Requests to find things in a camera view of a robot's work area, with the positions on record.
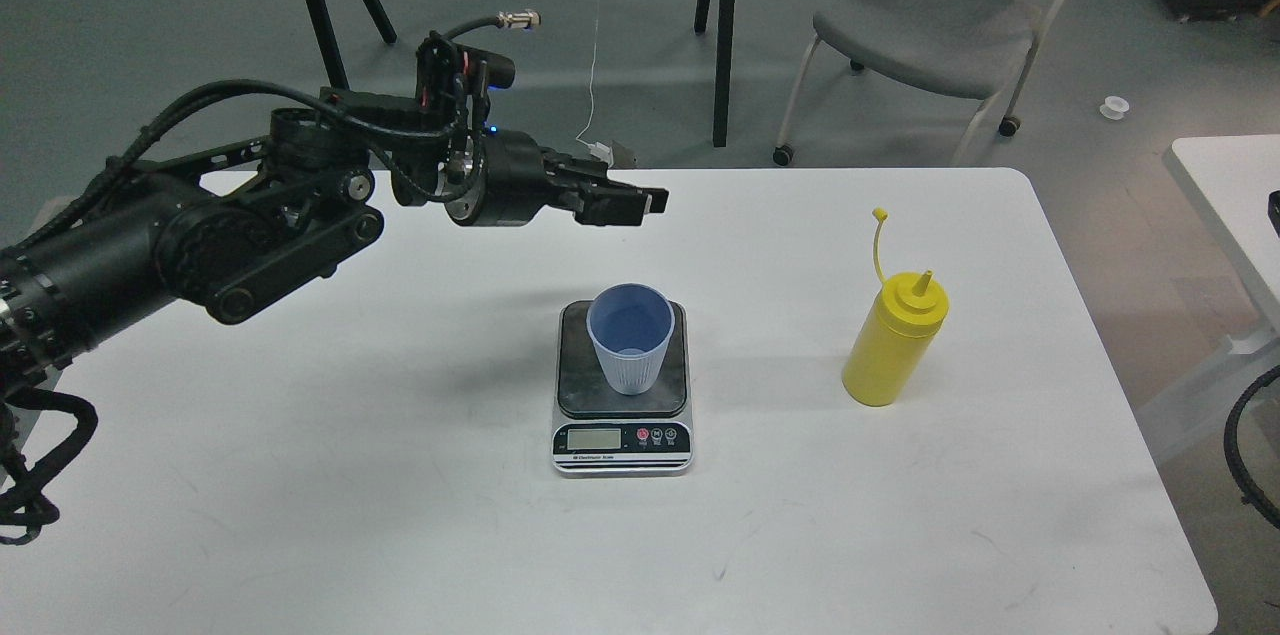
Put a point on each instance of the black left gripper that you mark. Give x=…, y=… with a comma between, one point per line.
x=520, y=177

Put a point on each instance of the blue ribbed plastic cup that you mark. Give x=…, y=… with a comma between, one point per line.
x=630, y=327

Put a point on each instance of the yellow squeeze bottle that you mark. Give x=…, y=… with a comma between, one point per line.
x=908, y=311

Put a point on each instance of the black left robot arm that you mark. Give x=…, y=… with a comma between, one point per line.
x=234, y=197

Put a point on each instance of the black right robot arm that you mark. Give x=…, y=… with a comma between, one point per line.
x=1239, y=457

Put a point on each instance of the digital kitchen scale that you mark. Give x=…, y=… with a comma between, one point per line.
x=600, y=432

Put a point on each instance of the grey office chair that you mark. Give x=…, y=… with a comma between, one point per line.
x=967, y=49

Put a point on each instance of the small white spool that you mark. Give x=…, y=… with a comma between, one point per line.
x=1114, y=108

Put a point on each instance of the white side table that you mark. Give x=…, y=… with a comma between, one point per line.
x=1227, y=180

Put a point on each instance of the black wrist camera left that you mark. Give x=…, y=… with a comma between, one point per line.
x=453, y=80

